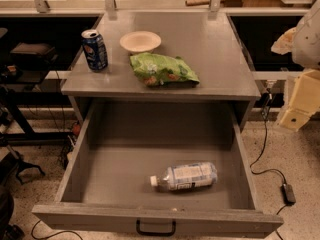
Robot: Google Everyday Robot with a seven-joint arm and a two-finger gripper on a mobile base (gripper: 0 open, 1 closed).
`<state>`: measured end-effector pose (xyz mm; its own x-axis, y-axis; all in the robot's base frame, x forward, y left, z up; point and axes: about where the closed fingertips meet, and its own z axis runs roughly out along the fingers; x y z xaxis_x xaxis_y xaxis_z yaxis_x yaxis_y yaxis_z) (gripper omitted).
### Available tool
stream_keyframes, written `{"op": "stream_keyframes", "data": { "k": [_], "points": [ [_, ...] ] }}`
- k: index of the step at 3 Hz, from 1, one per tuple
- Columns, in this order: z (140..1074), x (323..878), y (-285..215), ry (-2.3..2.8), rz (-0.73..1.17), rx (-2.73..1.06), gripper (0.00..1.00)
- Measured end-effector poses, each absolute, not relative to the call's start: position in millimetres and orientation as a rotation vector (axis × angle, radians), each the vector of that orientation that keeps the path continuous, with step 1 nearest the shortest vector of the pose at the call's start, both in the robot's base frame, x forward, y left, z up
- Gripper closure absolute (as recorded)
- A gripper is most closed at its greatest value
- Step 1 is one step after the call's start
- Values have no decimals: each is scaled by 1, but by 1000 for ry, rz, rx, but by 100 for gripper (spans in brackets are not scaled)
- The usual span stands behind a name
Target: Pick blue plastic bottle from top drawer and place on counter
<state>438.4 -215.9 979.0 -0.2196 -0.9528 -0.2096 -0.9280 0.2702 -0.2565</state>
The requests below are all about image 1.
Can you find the clear plastic bottle blue label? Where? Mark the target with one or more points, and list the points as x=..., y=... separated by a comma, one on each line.
x=186, y=177

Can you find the white paper bowl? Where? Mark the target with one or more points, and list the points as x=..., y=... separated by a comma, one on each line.
x=140, y=41

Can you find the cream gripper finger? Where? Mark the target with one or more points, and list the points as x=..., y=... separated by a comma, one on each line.
x=293, y=120

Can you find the grey open drawer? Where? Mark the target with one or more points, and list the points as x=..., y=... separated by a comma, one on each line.
x=159, y=169

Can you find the green chip bag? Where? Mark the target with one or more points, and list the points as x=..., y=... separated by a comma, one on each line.
x=157, y=70

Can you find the black box on shelf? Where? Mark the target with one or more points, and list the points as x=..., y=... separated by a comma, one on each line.
x=36, y=52

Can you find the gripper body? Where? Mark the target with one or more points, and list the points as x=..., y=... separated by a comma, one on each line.
x=307, y=47

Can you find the grey cabinet counter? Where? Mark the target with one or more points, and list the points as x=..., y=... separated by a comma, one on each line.
x=209, y=47

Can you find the black drawer handle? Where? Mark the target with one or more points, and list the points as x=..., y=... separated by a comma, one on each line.
x=155, y=229

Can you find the wooden stick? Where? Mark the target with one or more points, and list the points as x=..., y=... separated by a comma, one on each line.
x=197, y=2

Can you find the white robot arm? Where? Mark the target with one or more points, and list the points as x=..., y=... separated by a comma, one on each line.
x=303, y=42

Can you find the blue pepsi soda can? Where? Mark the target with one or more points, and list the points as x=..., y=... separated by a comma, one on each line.
x=94, y=50

